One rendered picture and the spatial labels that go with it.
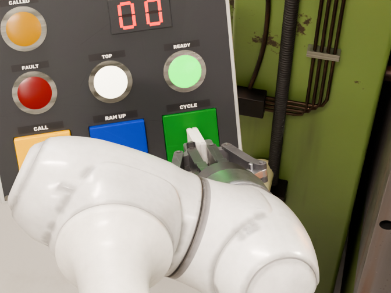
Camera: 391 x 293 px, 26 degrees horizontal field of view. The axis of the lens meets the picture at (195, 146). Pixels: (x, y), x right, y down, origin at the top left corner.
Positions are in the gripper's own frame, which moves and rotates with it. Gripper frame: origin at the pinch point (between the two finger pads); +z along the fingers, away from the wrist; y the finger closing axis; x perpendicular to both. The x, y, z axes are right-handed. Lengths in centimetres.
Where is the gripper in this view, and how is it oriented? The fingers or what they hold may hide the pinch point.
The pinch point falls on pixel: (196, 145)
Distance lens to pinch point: 113.1
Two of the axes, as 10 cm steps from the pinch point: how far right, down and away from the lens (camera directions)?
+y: 9.8, -1.5, 1.3
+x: -1.0, -9.4, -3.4
